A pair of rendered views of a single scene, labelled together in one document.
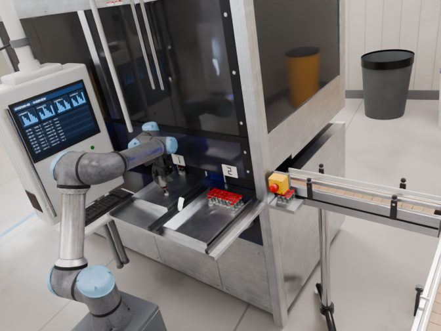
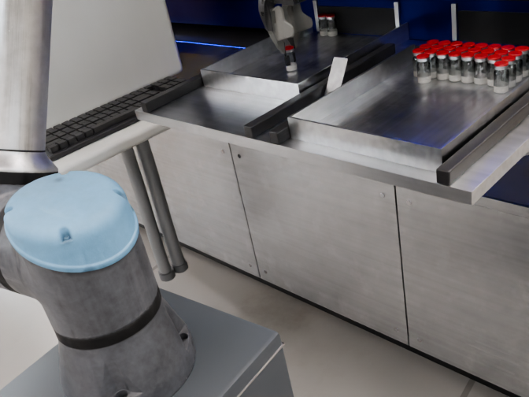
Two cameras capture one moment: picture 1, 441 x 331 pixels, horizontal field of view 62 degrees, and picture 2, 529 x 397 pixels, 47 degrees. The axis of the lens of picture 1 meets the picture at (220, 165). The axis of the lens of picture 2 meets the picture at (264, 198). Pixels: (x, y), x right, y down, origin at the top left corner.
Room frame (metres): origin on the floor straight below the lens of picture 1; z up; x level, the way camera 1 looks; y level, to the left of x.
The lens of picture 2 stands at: (0.49, 0.24, 1.27)
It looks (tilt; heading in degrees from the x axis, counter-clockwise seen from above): 29 degrees down; 9
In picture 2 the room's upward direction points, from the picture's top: 12 degrees counter-clockwise
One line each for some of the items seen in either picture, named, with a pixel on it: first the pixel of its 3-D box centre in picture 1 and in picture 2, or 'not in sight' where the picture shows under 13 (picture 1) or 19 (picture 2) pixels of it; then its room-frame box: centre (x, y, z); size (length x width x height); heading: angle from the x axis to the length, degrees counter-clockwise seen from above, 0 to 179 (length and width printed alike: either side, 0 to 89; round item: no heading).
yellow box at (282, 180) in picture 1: (279, 182); not in sight; (1.40, -0.25, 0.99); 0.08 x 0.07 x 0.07; 139
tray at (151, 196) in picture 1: (172, 187); (305, 53); (1.70, 0.28, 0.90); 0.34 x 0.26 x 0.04; 139
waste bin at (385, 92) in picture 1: (385, 85); not in sight; (4.12, -2.09, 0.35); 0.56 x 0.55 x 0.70; 56
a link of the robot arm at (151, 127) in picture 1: (151, 134); not in sight; (1.65, 0.30, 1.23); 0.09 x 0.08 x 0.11; 152
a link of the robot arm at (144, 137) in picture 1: (143, 144); not in sight; (1.56, 0.33, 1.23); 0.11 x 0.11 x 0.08; 62
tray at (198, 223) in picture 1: (208, 215); (424, 96); (1.39, 0.10, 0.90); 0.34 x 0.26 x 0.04; 138
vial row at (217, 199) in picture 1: (222, 201); (461, 67); (1.47, 0.02, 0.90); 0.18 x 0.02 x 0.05; 48
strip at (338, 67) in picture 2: (173, 210); (317, 88); (1.46, 0.26, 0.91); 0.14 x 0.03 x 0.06; 139
